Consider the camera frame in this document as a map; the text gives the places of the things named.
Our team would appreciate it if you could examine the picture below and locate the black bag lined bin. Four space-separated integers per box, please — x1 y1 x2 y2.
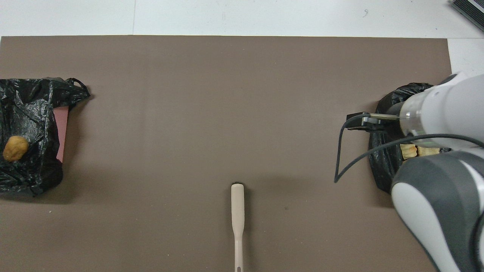
369 82 450 194

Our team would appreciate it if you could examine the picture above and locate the beige hand brush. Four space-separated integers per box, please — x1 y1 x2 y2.
231 183 245 272

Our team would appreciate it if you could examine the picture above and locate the brown table mat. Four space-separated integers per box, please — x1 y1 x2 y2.
0 36 452 272

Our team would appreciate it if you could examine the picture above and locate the black ribbed object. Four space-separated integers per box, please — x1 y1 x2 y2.
450 0 484 32

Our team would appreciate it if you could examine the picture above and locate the loose black trash bag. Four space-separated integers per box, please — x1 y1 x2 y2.
0 77 91 197

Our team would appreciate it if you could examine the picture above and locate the right arm gripper cable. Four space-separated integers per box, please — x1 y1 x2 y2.
335 112 484 184

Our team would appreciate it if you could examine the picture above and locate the pink bin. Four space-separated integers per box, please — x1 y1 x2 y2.
53 106 70 164

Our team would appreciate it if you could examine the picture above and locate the brown scrubber lump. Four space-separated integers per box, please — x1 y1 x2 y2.
3 136 29 162

